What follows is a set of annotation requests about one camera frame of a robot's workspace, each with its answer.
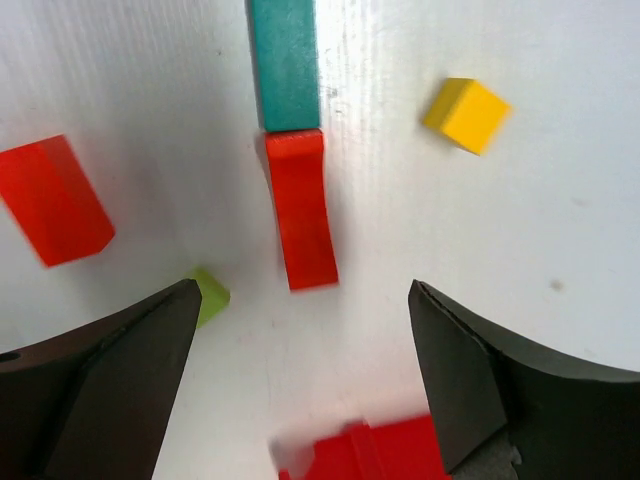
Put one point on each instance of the red plastic bin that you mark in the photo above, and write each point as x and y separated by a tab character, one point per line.
406	449

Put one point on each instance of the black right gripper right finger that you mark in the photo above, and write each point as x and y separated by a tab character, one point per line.
506	407

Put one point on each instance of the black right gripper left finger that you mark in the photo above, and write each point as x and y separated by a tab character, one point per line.
94	402

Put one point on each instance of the red arch wood block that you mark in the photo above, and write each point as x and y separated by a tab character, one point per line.
296	165

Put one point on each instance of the yellow cube wood block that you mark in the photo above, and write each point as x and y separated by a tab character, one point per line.
466	113

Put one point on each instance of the green rectangular wood block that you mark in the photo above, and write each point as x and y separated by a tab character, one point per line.
215	296

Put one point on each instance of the teal long wood block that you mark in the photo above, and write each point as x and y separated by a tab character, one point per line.
284	34

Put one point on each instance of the red rectangular wood block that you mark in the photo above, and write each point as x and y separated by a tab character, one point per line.
53	202

